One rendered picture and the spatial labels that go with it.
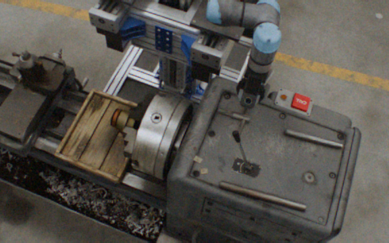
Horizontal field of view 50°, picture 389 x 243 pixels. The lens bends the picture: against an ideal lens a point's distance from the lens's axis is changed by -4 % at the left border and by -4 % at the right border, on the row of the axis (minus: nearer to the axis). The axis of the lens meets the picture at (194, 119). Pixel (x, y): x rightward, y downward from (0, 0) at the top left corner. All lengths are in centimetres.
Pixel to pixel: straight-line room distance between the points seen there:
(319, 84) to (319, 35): 47
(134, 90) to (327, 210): 169
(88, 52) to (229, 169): 207
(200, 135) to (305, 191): 39
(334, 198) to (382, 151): 173
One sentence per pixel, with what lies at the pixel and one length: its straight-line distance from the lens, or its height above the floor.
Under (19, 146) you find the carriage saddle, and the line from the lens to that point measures 189.
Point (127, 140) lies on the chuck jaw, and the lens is 160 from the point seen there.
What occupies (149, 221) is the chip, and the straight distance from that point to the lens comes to 206.
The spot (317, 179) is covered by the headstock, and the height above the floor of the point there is 125.
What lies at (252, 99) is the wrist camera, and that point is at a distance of 132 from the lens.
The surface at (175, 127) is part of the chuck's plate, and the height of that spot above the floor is 123.
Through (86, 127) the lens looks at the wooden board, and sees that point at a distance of 190.
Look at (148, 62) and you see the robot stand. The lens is 290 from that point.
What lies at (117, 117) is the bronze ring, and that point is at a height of 111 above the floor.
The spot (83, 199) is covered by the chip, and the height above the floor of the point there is 58.
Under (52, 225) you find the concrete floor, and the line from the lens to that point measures 272.
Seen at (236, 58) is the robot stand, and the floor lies 21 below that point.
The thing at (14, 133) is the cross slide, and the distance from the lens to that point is 187.
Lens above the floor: 254
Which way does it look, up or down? 61 degrees down
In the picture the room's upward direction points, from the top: 7 degrees clockwise
